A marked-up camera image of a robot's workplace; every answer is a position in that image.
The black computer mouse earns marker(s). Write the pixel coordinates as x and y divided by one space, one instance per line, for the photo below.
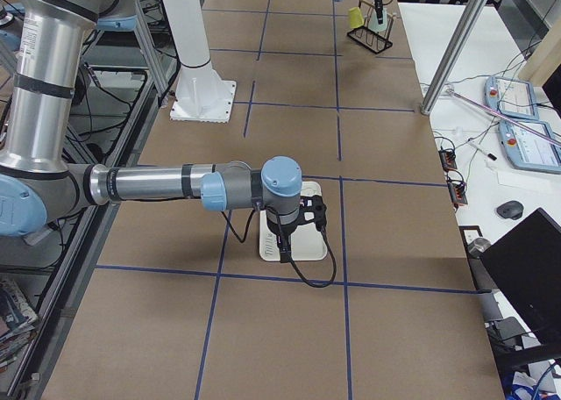
510 210

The lower power adapter box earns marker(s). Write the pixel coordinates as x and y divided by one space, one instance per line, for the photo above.
457 190

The steel cylinder weight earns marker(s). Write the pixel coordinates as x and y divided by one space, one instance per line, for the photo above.
477 247

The teach pendant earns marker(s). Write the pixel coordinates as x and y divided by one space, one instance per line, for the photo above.
525 150
512 98

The black laptop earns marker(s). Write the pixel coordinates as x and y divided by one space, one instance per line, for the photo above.
525 266

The pale green plastic cup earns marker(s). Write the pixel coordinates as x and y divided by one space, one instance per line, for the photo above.
377 24

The upper teach pendant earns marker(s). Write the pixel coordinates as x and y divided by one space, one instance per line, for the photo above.
512 98

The white camera mast base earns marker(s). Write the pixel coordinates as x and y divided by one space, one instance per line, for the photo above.
201 94

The stack of magazines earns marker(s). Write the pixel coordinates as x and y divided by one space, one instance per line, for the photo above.
18 320

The black marker pen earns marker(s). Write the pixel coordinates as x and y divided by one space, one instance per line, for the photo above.
481 149

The yellow plastic cup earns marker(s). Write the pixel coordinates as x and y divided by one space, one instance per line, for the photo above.
355 18

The power adapter box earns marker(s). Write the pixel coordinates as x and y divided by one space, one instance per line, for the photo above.
448 159
457 190

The black wire cup rack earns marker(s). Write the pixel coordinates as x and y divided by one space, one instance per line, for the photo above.
376 42

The aluminium frame post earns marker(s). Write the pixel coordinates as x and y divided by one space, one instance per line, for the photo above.
461 33

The cream bear tray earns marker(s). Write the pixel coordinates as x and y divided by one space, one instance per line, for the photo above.
306 241

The upper power adapter box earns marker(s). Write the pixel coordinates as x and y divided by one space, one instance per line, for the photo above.
448 159

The lower teach pendant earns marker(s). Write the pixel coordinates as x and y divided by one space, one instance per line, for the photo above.
525 150

